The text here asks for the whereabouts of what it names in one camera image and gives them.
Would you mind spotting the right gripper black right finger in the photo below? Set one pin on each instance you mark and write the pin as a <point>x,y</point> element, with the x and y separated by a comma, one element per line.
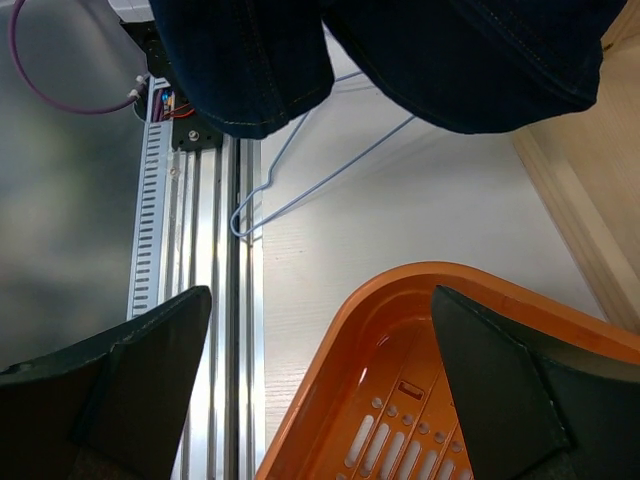
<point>531,406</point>

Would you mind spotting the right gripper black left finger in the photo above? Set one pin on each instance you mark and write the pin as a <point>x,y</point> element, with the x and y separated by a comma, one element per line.
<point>112,406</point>

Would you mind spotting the dark blue denim skirt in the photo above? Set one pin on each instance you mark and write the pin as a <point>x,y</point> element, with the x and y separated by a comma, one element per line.
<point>468,66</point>

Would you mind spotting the orange plastic basket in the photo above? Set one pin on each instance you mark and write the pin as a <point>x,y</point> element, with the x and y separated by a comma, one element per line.
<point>375,402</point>

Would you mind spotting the wooden clothes rack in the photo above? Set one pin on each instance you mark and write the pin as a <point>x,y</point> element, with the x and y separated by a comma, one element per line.
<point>585,168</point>

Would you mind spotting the aluminium mounting rail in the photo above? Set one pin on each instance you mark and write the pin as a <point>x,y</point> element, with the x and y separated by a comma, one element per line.
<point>196,223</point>

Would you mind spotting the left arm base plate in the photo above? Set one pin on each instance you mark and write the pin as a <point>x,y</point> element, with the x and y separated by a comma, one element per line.
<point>190,132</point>

